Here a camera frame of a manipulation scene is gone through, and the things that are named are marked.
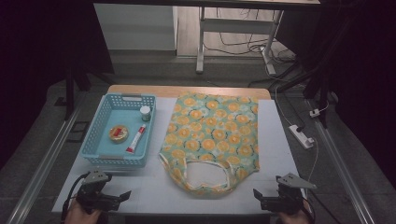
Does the white power strip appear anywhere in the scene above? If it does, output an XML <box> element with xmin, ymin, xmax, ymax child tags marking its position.
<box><xmin>288</xmin><ymin>124</ymin><xmax>315</xmax><ymax>149</ymax></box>

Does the white cabinet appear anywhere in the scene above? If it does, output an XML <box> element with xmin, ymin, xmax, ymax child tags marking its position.
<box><xmin>92</xmin><ymin>3</ymin><xmax>178</xmax><ymax>51</ymax></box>

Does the aluminium rail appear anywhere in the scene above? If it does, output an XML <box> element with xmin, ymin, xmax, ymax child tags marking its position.
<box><xmin>6</xmin><ymin>102</ymin><xmax>88</xmax><ymax>224</ymax></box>
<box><xmin>306</xmin><ymin>99</ymin><xmax>377</xmax><ymax>224</ymax></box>

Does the black metal stand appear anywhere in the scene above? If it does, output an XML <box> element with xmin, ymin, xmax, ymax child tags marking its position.
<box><xmin>54</xmin><ymin>60</ymin><xmax>116</xmax><ymax>121</ymax></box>
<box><xmin>247</xmin><ymin>0</ymin><xmax>362</xmax><ymax>129</ymax></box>

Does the person's left hand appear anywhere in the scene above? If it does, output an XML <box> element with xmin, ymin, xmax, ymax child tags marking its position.
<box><xmin>64</xmin><ymin>199</ymin><xmax>103</xmax><ymax>224</ymax></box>

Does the black plugged-in cable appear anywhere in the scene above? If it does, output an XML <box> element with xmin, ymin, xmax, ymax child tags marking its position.
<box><xmin>278</xmin><ymin>91</ymin><xmax>306</xmax><ymax>133</ymax></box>

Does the white power strip cable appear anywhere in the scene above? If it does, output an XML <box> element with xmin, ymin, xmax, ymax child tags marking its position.
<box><xmin>305</xmin><ymin>137</ymin><xmax>319</xmax><ymax>191</ymax></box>

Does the small jar with white lid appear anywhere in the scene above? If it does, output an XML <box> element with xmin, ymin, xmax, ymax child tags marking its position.
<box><xmin>139</xmin><ymin>105</ymin><xmax>152</xmax><ymax>122</ymax></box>

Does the green orange floral tote bag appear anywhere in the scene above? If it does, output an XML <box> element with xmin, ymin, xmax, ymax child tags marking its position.
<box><xmin>158</xmin><ymin>91</ymin><xmax>261</xmax><ymax>199</ymax></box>

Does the white tube with red cap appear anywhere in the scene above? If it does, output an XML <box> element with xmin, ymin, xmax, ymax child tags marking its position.
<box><xmin>125</xmin><ymin>123</ymin><xmax>147</xmax><ymax>154</ymax></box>

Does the light blue plastic basket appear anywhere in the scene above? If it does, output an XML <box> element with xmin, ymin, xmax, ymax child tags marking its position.
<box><xmin>78</xmin><ymin>92</ymin><xmax>157</xmax><ymax>169</ymax></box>

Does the round yellow tin red label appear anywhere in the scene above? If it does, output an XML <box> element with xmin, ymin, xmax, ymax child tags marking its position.
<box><xmin>108</xmin><ymin>124</ymin><xmax>130</xmax><ymax>144</ymax></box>

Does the person's right hand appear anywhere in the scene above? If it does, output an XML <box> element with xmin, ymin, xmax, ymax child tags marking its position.
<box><xmin>276</xmin><ymin>201</ymin><xmax>313</xmax><ymax>224</ymax></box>

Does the tangle of floor cables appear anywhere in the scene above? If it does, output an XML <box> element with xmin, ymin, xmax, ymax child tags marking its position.
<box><xmin>203</xmin><ymin>8</ymin><xmax>296</xmax><ymax>64</ymax></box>

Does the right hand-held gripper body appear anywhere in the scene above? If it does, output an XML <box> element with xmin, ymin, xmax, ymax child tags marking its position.
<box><xmin>261</xmin><ymin>173</ymin><xmax>318</xmax><ymax>217</ymax></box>

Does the white desk frame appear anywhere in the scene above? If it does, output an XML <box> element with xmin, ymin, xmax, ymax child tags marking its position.
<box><xmin>195</xmin><ymin>6</ymin><xmax>285</xmax><ymax>76</ymax></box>

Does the white foam board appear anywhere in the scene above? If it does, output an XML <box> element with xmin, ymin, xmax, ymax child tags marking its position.
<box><xmin>50</xmin><ymin>96</ymin><xmax>312</xmax><ymax>216</ymax></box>

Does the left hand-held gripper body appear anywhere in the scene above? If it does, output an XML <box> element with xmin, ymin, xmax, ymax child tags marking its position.
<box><xmin>75</xmin><ymin>169</ymin><xmax>122</xmax><ymax>216</ymax></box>

